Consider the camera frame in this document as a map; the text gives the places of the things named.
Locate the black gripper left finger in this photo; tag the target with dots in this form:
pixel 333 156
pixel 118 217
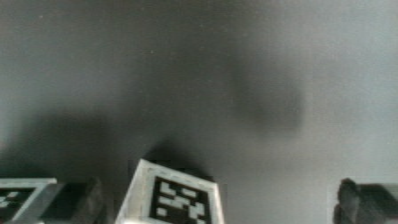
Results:
pixel 77 206

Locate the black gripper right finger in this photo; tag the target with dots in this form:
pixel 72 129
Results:
pixel 367 203

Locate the white tagged chair leg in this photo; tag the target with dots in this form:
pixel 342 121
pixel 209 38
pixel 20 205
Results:
pixel 26 196
pixel 171 198

